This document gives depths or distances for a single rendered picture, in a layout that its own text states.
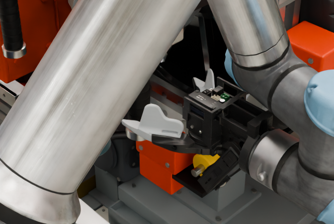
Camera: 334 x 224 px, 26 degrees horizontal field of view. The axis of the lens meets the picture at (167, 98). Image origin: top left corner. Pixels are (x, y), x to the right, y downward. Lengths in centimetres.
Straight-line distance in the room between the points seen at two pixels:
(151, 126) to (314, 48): 29
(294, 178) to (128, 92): 37
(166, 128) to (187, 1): 45
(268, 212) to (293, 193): 87
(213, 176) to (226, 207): 74
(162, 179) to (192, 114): 58
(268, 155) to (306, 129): 9
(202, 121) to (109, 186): 103
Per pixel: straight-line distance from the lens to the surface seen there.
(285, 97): 87
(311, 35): 117
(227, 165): 100
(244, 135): 95
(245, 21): 83
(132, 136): 114
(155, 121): 101
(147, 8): 56
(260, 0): 82
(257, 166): 93
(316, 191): 89
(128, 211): 189
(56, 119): 59
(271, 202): 181
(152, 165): 155
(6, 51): 136
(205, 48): 144
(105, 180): 198
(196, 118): 99
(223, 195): 174
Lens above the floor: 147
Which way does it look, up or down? 36 degrees down
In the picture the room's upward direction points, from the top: straight up
